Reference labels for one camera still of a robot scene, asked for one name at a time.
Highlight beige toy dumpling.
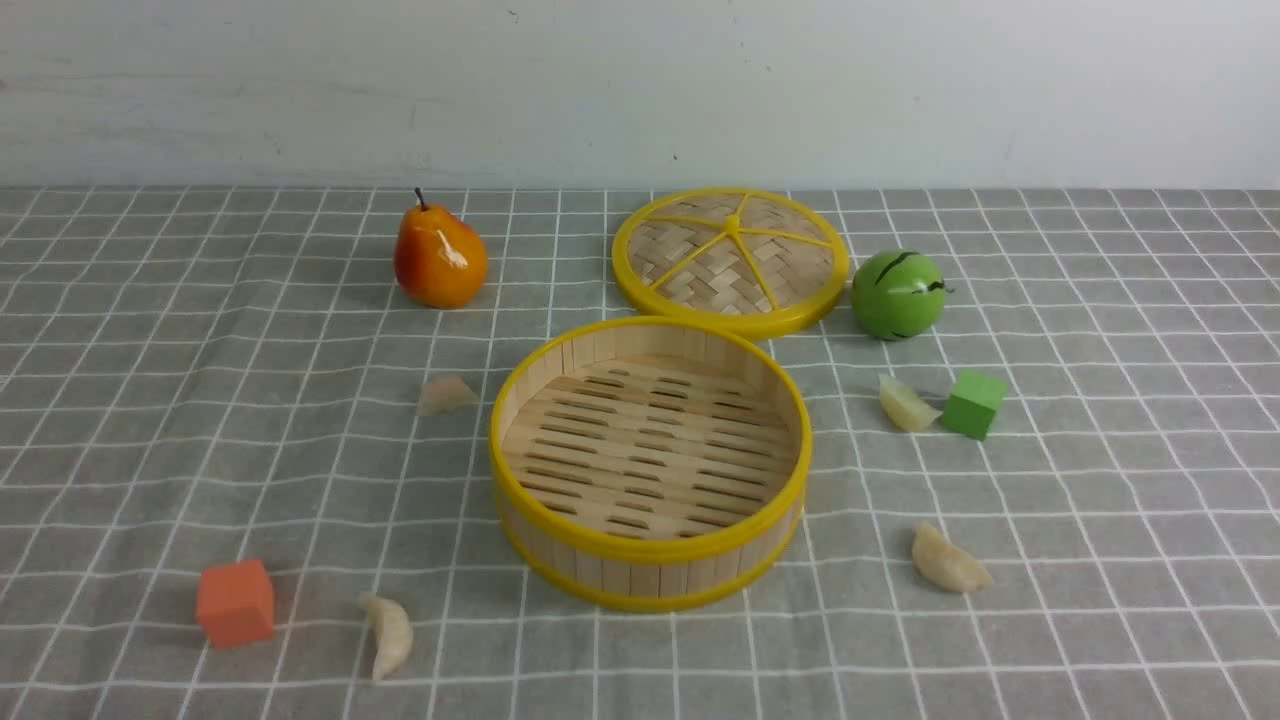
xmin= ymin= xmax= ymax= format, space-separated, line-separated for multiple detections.
xmin=911 ymin=521 xmax=993 ymax=594

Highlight orange toy pear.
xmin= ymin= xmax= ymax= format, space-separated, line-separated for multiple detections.
xmin=393 ymin=187 xmax=488 ymax=309

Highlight pale yellow toy dumpling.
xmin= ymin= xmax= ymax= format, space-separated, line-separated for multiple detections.
xmin=878 ymin=374 xmax=942 ymax=433

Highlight orange foam cube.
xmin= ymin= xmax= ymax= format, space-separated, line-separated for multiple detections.
xmin=195 ymin=559 xmax=275 ymax=650

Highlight pinkish toy dumpling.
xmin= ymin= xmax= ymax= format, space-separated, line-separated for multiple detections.
xmin=416 ymin=374 xmax=481 ymax=416

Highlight green toy watermelon ball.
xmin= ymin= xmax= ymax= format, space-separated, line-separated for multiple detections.
xmin=850 ymin=249 xmax=954 ymax=341

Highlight green foam cube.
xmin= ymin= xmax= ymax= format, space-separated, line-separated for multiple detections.
xmin=938 ymin=369 xmax=1009 ymax=442

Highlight grey checkered tablecloth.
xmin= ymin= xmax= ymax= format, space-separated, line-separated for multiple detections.
xmin=1 ymin=186 xmax=1279 ymax=719

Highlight woven bamboo steamer lid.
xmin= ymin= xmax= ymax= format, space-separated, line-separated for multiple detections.
xmin=611 ymin=187 xmax=852 ymax=340

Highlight white toy dumpling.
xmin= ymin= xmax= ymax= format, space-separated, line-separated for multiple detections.
xmin=357 ymin=591 xmax=413 ymax=684

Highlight bamboo steamer tray yellow rims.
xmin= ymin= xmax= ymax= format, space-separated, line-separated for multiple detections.
xmin=489 ymin=316 xmax=813 ymax=612

